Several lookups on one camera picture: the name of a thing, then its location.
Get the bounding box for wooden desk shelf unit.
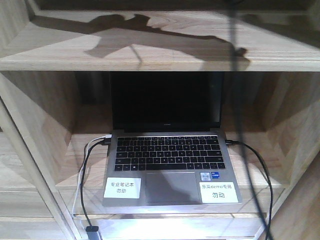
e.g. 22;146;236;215
0;0;320;240

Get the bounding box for silver laptop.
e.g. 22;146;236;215
103;71;242;207

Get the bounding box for white paper label left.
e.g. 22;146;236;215
103;177;141;199

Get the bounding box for white paper label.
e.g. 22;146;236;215
103;177;141;199
199;182;239;204

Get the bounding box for white paper label right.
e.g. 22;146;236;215
199;182;239;204

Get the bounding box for grey usb hub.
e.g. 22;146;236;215
85;225;103;240

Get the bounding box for white laptop cable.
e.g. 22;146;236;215
71;134;112;216

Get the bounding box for black laptop cable left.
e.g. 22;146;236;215
80;139;112;228

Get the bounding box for black laptop cable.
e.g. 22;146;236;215
80;139;112;228
224;139;274;240

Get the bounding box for black laptop cable right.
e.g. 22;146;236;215
224;139;274;240

